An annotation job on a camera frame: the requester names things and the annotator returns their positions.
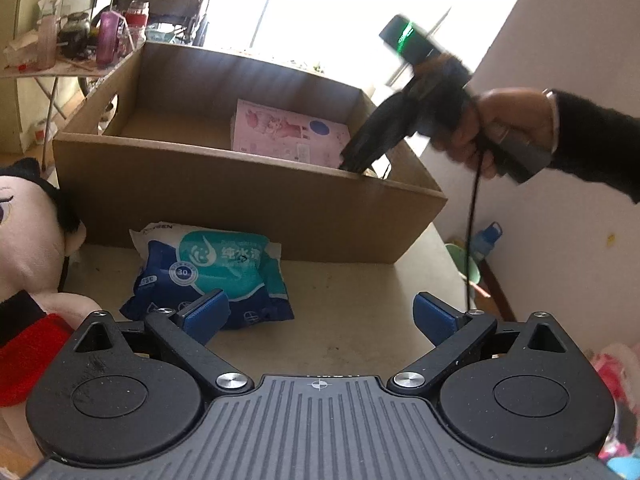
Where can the green bin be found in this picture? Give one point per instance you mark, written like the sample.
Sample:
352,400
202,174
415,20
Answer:
455,260

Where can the beige desktop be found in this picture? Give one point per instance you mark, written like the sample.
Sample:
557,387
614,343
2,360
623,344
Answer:
350,300

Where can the pink patterned cloth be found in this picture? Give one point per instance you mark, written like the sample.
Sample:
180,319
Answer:
617,385

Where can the small folding table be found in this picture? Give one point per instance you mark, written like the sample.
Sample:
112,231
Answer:
45,71

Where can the person's right forearm black sleeve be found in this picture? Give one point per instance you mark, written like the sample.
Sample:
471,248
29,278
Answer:
600,145

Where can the dark glass teapot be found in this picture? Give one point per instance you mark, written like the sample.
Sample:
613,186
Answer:
74,35

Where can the blue drinking bottle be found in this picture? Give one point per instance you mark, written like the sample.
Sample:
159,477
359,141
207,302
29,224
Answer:
487,240

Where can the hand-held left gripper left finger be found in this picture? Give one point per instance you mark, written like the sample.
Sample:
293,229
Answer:
205,312

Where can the flat pink printed box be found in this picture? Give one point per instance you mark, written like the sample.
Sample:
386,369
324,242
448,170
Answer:
285,130

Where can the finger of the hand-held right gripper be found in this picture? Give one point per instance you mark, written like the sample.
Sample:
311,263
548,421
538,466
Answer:
372,142

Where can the magenta bottle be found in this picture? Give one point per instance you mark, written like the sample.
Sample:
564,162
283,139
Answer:
107,40

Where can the brown cardboard box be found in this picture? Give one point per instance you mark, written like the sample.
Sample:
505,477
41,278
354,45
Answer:
250,210

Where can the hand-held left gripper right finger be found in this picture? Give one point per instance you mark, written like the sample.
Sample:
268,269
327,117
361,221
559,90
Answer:
432,312

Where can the red bottle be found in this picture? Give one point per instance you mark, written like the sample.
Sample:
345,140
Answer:
136,17

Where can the pale pink translucent bottle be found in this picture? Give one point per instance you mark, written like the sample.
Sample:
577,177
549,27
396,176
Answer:
47,45

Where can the bright window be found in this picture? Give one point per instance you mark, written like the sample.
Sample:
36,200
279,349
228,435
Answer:
325,0

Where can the person's right hand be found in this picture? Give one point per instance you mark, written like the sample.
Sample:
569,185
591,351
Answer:
520,115

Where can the plush doll with red skirt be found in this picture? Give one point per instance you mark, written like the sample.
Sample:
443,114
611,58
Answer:
30,260

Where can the blue wet wipes pack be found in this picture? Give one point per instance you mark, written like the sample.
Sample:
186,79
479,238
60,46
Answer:
225,260

